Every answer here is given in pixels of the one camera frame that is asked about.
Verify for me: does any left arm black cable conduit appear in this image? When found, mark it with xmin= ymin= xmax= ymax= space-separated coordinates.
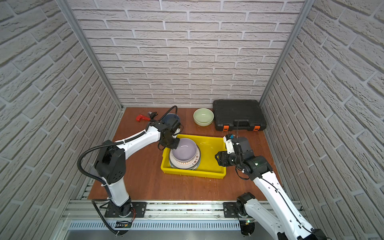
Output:
xmin=76 ymin=105 xmax=178 ymax=187

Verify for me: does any yellow plastic bin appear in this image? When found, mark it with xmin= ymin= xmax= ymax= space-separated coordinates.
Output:
xmin=161 ymin=135 xmax=227 ymax=179

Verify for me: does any pale green ceramic bowl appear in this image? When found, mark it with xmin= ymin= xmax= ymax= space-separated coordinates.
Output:
xmin=193 ymin=108 xmax=214 ymax=127

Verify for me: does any black handled tool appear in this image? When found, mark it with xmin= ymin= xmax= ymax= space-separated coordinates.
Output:
xmin=148 ymin=112 xmax=158 ymax=120

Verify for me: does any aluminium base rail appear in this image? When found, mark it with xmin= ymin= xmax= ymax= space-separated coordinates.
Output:
xmin=59 ymin=200 xmax=255 ymax=233

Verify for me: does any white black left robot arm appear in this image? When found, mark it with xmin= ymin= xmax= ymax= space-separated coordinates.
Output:
xmin=94 ymin=119 xmax=181 ymax=212

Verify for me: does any red small object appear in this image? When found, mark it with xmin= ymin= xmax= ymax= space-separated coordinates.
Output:
xmin=136 ymin=114 xmax=151 ymax=122

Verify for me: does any lavender ceramic bowl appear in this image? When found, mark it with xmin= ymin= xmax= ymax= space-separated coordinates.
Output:
xmin=171 ymin=138 xmax=198 ymax=162

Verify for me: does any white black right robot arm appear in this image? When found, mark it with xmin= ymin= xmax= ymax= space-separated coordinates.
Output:
xmin=215 ymin=151 xmax=328 ymax=240

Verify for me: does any dark blue glazed bowl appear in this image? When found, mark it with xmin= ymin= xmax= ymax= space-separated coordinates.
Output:
xmin=162 ymin=113 xmax=180 ymax=123

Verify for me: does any black plastic tool case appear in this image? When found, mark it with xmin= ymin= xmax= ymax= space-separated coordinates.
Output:
xmin=213 ymin=100 xmax=267 ymax=132

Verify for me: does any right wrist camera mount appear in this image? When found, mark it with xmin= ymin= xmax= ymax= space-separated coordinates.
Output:
xmin=223 ymin=134 xmax=254 ymax=158

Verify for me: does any white plate teal quatrefoil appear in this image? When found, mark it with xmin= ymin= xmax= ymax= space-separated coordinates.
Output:
xmin=169 ymin=160 xmax=201 ymax=171

